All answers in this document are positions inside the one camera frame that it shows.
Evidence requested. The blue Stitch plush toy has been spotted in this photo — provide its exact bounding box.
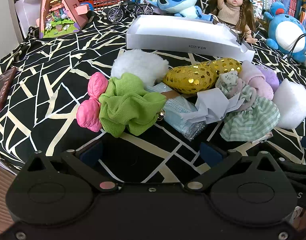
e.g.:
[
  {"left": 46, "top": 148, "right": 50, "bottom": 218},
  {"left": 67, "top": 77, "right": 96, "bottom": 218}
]
[{"left": 144, "top": 0, "right": 213, "bottom": 22}]

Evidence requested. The pink fabric bow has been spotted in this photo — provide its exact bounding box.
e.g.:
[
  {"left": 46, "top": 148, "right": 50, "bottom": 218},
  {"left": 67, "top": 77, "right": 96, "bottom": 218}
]
[{"left": 76, "top": 72, "right": 109, "bottom": 132}]

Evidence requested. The gold sequin heart pillow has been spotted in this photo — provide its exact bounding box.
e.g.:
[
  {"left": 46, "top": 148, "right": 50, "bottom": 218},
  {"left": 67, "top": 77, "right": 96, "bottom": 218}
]
[{"left": 163, "top": 58, "right": 242, "bottom": 94}]

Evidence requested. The pink soft cloth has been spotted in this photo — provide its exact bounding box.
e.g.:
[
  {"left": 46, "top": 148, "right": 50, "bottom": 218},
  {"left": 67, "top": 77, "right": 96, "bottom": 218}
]
[{"left": 238, "top": 60, "right": 273, "bottom": 100}]

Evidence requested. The blue round plush toy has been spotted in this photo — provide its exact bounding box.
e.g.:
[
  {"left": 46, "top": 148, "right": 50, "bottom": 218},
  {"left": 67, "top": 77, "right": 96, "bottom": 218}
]
[{"left": 264, "top": 2, "right": 306, "bottom": 67}]

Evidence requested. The black cable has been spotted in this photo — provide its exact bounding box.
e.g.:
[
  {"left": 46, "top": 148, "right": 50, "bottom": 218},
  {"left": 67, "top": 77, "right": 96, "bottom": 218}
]
[{"left": 283, "top": 33, "right": 306, "bottom": 67}]

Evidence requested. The green striped doll dress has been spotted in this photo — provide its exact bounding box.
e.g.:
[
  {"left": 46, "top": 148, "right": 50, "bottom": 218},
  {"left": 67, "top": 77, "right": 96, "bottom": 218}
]
[{"left": 215, "top": 71, "right": 280, "bottom": 141}]

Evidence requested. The white paper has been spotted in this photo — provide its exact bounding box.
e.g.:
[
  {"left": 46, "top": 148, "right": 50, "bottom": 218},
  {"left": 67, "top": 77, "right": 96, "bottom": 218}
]
[{"left": 181, "top": 88, "right": 245, "bottom": 124}]

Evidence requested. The black miniature bicycle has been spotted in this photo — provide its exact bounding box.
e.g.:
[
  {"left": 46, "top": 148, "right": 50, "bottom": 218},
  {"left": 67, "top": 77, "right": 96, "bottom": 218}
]
[{"left": 106, "top": 0, "right": 154, "bottom": 23}]

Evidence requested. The green fabric scrunchie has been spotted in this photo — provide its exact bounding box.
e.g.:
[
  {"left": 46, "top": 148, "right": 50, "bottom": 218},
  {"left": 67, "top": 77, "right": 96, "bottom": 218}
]
[{"left": 99, "top": 73, "right": 167, "bottom": 138}]

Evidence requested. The white cardboard box tray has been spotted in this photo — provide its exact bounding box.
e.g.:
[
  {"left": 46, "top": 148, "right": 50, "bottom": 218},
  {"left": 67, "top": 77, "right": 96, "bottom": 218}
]
[{"left": 126, "top": 15, "right": 255, "bottom": 61}]

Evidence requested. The brown haired baby doll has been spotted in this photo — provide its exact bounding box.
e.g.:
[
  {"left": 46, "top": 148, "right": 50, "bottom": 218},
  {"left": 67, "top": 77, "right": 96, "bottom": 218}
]
[{"left": 208, "top": 0, "right": 257, "bottom": 44}]

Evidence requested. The white fluffy pompom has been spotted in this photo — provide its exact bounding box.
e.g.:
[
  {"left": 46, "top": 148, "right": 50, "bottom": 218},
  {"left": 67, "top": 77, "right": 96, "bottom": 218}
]
[{"left": 111, "top": 49, "right": 169, "bottom": 87}]

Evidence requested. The pink triangular miniature house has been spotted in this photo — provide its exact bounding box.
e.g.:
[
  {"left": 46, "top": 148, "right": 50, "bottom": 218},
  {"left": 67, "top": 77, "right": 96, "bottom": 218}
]
[{"left": 36, "top": 0, "right": 90, "bottom": 38}]

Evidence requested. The black white patterned tablecloth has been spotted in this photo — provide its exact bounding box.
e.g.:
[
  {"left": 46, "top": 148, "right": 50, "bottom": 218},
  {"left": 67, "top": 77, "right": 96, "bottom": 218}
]
[{"left": 0, "top": 12, "right": 306, "bottom": 183}]

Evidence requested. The purple fluffy plush toy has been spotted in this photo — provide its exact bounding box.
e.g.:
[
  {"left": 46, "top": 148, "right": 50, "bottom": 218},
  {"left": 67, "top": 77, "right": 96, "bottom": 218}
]
[{"left": 256, "top": 64, "right": 280, "bottom": 93}]

